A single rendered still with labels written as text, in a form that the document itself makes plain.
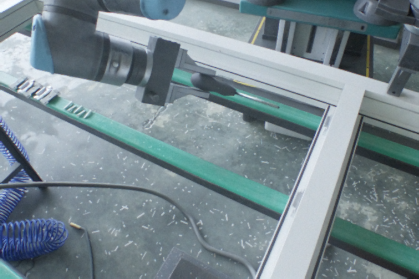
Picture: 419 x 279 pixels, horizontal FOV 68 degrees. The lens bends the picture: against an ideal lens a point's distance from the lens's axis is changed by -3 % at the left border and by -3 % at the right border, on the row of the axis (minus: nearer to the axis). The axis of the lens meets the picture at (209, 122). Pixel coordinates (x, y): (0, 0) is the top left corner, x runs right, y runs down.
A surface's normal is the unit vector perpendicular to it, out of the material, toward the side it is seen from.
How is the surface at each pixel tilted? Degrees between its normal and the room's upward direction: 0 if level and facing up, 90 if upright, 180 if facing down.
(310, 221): 0
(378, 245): 0
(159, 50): 67
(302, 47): 90
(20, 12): 90
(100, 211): 0
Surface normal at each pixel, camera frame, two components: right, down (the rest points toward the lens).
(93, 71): 0.26, 0.75
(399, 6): -0.03, -0.67
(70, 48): 0.48, 0.19
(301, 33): -0.34, 0.70
